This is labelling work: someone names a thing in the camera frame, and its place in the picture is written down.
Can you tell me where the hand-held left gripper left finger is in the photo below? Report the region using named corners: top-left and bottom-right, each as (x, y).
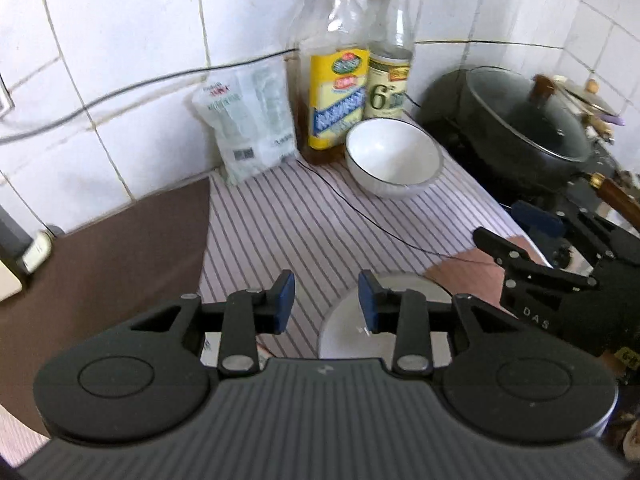
top-left (130, 269), bottom-right (296, 378)

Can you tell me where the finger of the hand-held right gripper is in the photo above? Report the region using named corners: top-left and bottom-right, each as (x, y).
top-left (472, 226), bottom-right (599, 292)
top-left (512, 200), bottom-right (626, 261)

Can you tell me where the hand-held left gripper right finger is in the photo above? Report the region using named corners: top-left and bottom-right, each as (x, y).
top-left (359, 269), bottom-right (521, 376)

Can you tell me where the round grey plate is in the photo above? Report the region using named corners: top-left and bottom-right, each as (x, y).
top-left (317, 272), bottom-right (453, 361)

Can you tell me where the white ribbed bowl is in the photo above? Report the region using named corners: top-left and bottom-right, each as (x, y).
top-left (345, 117), bottom-right (445, 198)

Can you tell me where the black gas stove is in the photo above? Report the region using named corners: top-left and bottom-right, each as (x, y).
top-left (440, 110), bottom-right (640, 271)

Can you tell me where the striped patterned table mat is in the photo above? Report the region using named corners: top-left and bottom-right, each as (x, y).
top-left (0, 115), bottom-right (551, 461)

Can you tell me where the glass wok lid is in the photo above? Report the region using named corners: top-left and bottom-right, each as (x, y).
top-left (465, 66), bottom-right (593, 163)

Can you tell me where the small pot lid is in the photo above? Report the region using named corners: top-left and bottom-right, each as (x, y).
top-left (552, 75), bottom-right (626, 142)

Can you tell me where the black wok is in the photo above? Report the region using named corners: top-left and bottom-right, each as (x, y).
top-left (415, 66), bottom-right (640, 226)

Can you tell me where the white salt bag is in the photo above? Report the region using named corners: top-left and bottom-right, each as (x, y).
top-left (191, 57), bottom-right (297, 187)

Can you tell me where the clear vinegar bottle yellow cap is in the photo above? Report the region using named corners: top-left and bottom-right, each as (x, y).
top-left (364, 0), bottom-right (417, 122)

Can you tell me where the cooking wine bottle yellow label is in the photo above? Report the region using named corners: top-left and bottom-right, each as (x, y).
top-left (292, 0), bottom-right (371, 166)

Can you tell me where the white cutting board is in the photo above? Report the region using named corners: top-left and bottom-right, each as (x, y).
top-left (0, 259), bottom-right (24, 302)

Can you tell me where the thin black wire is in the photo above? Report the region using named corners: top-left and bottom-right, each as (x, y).
top-left (297, 159), bottom-right (501, 266)

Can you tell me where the black power cable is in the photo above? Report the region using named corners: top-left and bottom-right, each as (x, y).
top-left (0, 37), bottom-right (563, 145)

